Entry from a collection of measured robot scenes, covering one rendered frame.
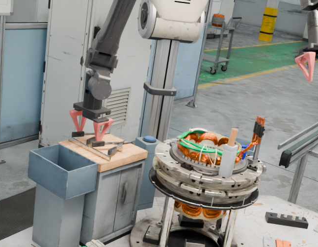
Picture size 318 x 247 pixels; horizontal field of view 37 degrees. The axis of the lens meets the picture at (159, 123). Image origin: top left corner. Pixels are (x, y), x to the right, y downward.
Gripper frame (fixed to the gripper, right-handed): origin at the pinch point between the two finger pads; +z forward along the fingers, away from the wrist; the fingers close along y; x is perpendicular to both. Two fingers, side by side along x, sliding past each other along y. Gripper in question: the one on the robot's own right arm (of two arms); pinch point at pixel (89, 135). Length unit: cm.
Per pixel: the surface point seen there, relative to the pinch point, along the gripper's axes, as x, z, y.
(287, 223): 60, 30, 47
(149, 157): 24.1, 10.9, 6.2
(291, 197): 180, 76, 7
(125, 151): 5.1, 2.5, 11.1
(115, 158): -1.3, 2.4, 12.8
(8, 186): 85, 111, -158
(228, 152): 10.1, -7.9, 42.2
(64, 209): -17.0, 14.9, 10.5
